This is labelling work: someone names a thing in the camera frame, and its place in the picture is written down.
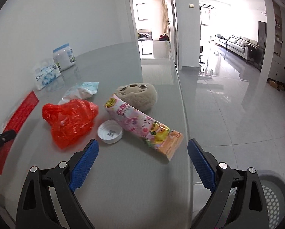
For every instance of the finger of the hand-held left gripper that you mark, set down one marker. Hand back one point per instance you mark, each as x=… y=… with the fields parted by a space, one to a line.
x=4 y=137

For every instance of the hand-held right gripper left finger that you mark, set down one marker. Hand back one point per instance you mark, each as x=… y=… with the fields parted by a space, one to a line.
x=84 y=169

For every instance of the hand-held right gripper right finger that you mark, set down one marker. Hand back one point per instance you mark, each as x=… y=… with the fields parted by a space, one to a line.
x=202 y=169

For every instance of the red toothpaste box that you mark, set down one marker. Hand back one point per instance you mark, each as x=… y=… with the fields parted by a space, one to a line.
x=23 y=109

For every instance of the pink snack packet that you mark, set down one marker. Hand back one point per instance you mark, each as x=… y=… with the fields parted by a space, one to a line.
x=137 y=121

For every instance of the grey perforated plastic basket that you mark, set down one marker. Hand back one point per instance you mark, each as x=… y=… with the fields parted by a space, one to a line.
x=274 y=195

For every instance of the white round cap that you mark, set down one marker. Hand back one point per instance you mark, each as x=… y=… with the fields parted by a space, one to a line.
x=109 y=132

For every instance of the red plastic bag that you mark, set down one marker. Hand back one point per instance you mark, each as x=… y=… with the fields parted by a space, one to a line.
x=71 y=121

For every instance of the white blue tissue pack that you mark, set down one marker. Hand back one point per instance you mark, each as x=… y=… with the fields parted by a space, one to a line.
x=47 y=75

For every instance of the blue white wet wipe packet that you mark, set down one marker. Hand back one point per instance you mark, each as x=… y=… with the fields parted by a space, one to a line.
x=83 y=90

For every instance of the beige plush toy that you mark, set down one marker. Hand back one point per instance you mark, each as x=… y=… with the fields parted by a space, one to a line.
x=137 y=97

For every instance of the white jar with blue lid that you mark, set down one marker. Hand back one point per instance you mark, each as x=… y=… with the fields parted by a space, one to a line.
x=65 y=57

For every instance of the cardboard boxes on floor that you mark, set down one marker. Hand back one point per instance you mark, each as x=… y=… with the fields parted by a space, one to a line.
x=275 y=84

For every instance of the grey sofa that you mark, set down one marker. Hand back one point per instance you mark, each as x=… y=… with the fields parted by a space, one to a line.
x=235 y=45

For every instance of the dark tall cabinet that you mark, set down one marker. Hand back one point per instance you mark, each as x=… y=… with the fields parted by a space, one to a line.
x=262 y=45

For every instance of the white door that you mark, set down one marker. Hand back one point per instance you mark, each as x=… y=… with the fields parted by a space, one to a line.
x=174 y=26

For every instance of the beige curtain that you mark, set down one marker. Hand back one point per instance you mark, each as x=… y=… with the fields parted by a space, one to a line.
x=165 y=16

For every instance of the tall wall shelf cabinet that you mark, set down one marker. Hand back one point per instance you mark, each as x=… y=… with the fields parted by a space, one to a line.
x=278 y=43

